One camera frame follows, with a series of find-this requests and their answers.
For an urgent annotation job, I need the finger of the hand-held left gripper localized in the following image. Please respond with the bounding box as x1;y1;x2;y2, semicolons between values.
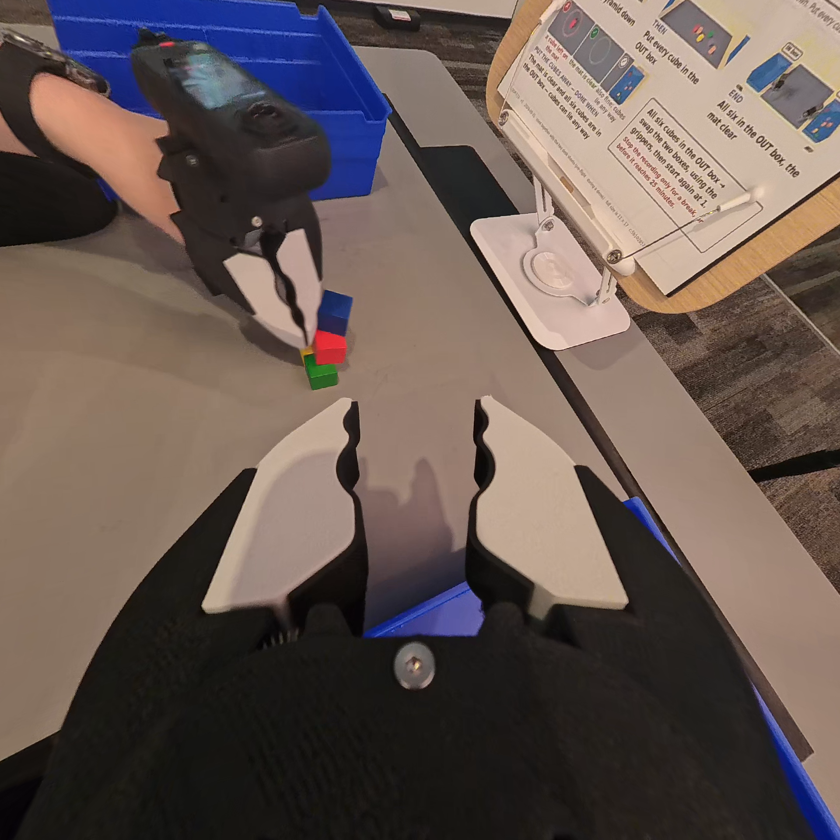
222;238;309;347
266;225;324;347

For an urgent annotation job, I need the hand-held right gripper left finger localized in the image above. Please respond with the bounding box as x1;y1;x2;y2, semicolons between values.
201;397;369;626

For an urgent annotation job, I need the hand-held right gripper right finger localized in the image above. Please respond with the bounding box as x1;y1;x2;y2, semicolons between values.
465;395;630;622

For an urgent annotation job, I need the dark blue wooden cube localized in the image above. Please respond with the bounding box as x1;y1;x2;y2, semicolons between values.
318;290;354;336

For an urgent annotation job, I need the blue plastic storage bin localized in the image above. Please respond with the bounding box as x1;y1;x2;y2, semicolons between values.
47;0;392;201
363;497;840;840

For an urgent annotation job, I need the person's left hand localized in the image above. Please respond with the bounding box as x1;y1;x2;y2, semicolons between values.
29;71;190;245

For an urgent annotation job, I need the printed instruction sheet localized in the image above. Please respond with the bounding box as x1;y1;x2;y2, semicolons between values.
497;0;840;296

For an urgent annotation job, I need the black wrist strap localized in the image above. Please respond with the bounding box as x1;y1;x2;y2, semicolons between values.
0;29;111;179

